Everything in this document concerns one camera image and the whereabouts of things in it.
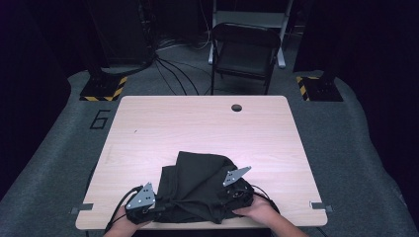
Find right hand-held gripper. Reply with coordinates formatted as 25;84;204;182
221;165;255;210

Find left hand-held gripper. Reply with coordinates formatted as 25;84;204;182
125;182;158;225

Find dark grey pants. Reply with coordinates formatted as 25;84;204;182
153;150;255;225

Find person's right hand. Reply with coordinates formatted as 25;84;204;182
231;195;282;228

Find person's left hand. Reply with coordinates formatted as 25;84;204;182
109;206;152;234

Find black yellow striped stand base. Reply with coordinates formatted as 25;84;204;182
79;74;128;103
294;75;344;103

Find black folding chair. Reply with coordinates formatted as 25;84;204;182
209;22;283;97

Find dark curtain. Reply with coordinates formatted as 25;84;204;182
293;0;419;228
0;0;87;200

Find dark cabinet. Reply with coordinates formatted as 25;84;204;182
83;0;156;68

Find white metal stand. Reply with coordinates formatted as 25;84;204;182
207;0;294;69

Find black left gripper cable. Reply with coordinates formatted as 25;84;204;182
104;185;144;233

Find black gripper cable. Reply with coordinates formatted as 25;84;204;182
250;184;282;215
104;185;144;233

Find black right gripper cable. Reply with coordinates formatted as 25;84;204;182
250;184;282;215

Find bundle of black floor cables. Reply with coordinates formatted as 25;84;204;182
153;31;212;97

